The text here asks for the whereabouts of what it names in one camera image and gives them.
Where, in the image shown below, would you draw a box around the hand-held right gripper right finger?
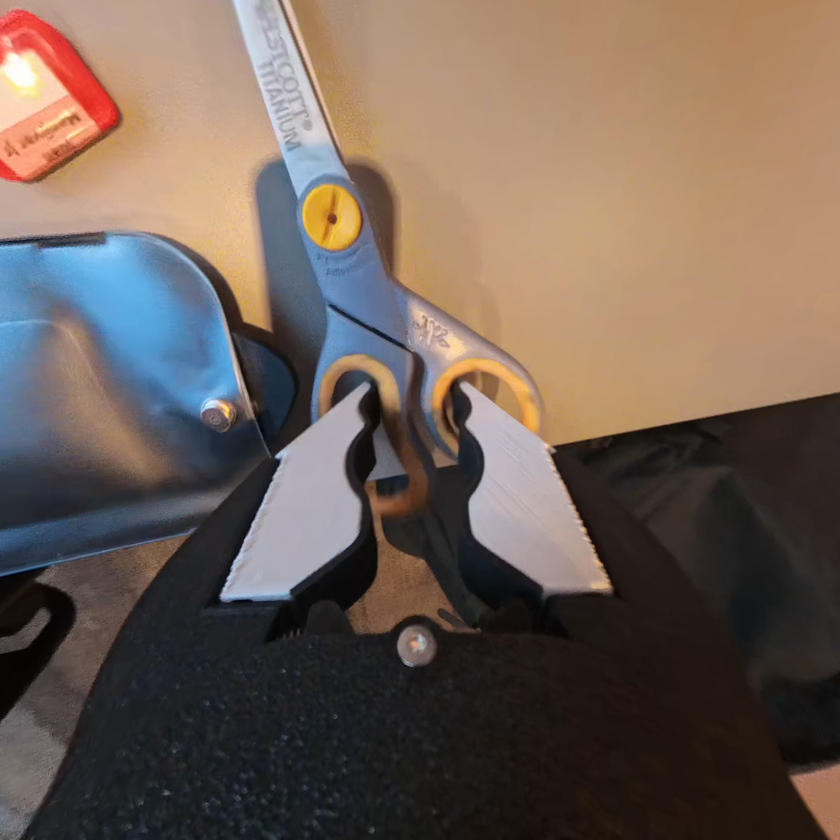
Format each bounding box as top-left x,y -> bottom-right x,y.
453,381 -> 614,598

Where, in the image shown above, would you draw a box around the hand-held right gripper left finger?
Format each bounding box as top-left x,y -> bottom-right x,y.
220,382 -> 378,603

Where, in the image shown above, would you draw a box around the grey yellow scissors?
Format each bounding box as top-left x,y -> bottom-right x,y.
230,0 -> 544,519

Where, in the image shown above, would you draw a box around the grey metal stand base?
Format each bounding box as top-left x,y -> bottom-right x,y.
0,230 -> 271,578

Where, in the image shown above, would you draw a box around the background grey table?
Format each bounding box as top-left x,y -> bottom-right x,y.
0,0 -> 840,572

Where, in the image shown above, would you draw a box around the red white card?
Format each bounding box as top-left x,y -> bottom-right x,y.
0,10 -> 121,183

